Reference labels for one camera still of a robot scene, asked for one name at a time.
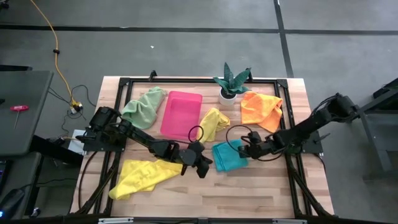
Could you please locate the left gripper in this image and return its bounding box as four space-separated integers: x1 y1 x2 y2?
179 141 213 179

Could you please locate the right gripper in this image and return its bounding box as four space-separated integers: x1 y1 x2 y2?
238 131 278 159

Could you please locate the teal microfiber towel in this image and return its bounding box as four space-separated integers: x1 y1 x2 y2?
211 139 249 173

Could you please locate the orange microfiber towel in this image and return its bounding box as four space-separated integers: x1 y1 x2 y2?
240 91 284 134

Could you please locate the yellow microfiber towel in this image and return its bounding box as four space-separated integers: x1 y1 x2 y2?
108 159 184 201
196 107 231 144

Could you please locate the pink plastic bin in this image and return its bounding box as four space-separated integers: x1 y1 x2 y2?
160 90 203 141

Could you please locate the green microfiber towel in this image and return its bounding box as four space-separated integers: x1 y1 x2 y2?
120 86 167 130

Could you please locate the snake plant in white pot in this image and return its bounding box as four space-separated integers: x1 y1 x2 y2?
213 62 252 106

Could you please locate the grey metal stand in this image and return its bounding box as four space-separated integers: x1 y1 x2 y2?
357 77 398 181

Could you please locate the white paper sheet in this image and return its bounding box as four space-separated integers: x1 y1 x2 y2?
67 129 90 156

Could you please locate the yellow power plug connector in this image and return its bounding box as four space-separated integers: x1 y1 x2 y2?
70 100 84 115

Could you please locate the grey side table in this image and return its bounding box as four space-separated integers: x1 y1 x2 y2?
0 70 54 157

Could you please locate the black desk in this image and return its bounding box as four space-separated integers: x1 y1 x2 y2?
0 151 43 220

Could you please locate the black computer mouse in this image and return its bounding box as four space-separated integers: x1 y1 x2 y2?
0 188 25 220

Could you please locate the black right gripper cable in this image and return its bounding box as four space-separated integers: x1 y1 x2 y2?
225 124 282 162

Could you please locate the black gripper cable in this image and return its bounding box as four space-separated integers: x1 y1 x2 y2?
225 124 282 162
187 125 205 144

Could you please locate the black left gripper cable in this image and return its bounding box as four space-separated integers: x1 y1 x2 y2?
187 125 205 144

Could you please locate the black aluminium table frame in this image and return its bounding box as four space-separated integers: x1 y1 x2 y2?
70 70 335 218

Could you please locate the silver metal bracket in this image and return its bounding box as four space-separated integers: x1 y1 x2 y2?
272 218 308 224
98 217 134 224

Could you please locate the black floor cable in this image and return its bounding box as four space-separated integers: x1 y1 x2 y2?
48 84 97 139

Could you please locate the yellow floor cable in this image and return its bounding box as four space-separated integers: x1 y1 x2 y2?
30 0 78 106

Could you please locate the red-handled hex key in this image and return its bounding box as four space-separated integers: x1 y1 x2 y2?
9 105 30 130

